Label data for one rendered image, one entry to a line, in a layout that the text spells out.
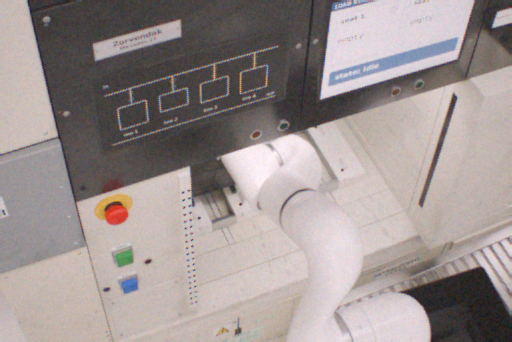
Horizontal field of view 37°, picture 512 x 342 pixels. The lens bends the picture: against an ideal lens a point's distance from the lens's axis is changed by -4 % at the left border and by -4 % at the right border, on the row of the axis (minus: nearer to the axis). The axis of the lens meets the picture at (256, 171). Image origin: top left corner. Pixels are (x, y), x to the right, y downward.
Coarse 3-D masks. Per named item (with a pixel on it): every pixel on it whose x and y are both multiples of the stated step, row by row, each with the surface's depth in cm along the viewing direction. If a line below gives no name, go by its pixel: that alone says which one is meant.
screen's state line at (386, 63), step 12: (420, 48) 134; (432, 48) 135; (444, 48) 137; (372, 60) 131; (384, 60) 132; (396, 60) 134; (408, 60) 135; (336, 72) 129; (348, 72) 131; (360, 72) 132; (372, 72) 133
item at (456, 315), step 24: (432, 288) 177; (456, 288) 182; (480, 288) 180; (432, 312) 188; (456, 312) 188; (480, 312) 183; (504, 312) 171; (432, 336) 181; (456, 336) 184; (480, 336) 184; (504, 336) 174
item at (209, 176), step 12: (192, 168) 174; (204, 168) 176; (216, 168) 178; (192, 180) 178; (204, 180) 180; (216, 180) 182; (228, 180) 184; (192, 192) 182; (204, 192) 184; (192, 204) 186
